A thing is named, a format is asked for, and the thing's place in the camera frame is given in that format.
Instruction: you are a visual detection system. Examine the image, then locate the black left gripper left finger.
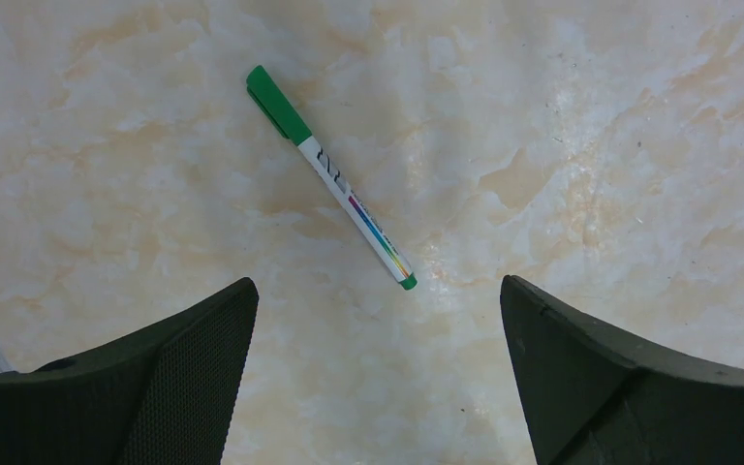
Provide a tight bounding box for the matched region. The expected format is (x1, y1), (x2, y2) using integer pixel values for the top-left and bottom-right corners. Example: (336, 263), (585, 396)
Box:
(0, 278), (259, 464)

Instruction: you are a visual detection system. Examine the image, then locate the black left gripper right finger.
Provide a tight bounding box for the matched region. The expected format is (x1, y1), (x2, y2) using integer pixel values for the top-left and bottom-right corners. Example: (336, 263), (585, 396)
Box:
(500, 276), (744, 464)

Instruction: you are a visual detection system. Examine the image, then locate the green white marker pen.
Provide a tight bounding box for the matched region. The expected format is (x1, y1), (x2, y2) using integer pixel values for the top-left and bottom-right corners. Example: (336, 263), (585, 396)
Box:
(246, 66), (418, 291)

